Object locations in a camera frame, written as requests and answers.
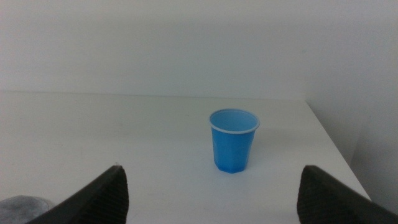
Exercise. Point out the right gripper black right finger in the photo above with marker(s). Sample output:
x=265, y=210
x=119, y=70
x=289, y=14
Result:
x=323, y=199

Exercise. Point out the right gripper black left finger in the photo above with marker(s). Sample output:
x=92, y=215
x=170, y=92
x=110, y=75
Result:
x=105, y=199

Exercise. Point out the blue plastic cup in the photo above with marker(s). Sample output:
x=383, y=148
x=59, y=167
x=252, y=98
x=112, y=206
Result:
x=231, y=149

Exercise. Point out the round grey cup mat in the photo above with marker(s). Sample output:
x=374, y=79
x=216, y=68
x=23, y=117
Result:
x=18, y=210

